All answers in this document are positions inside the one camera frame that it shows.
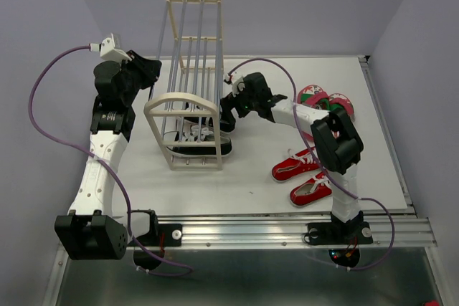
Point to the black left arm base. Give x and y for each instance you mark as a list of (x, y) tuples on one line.
[(152, 233)]

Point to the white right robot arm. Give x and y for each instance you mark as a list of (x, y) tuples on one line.
[(333, 146)]

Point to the aluminium mounting rail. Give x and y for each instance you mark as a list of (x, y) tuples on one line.
[(289, 232)]

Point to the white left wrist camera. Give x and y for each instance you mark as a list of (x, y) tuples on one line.
[(110, 50)]

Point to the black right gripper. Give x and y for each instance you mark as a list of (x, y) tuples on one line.
[(228, 102)]

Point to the black sneaker white laces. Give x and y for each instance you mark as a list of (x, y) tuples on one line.
[(195, 143)]

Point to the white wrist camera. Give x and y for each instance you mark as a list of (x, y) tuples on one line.
[(237, 82), (110, 50)]

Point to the red sneaker lower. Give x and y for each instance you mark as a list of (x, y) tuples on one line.
[(314, 189)]

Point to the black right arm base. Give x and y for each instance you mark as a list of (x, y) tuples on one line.
[(342, 239)]

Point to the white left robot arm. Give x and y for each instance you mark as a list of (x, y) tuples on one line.
[(88, 231)]

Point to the beige chrome shoe shelf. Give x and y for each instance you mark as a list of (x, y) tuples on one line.
[(193, 78)]

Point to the red sneaker upper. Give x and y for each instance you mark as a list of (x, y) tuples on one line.
[(294, 165)]

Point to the red sneaker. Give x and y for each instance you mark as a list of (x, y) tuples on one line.
[(294, 165), (314, 189)]

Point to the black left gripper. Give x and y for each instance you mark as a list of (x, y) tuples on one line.
[(149, 68)]

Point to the pink flip-flop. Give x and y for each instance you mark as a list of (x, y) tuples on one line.
[(310, 94), (340, 101)]

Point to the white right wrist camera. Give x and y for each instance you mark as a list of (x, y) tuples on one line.
[(237, 82)]

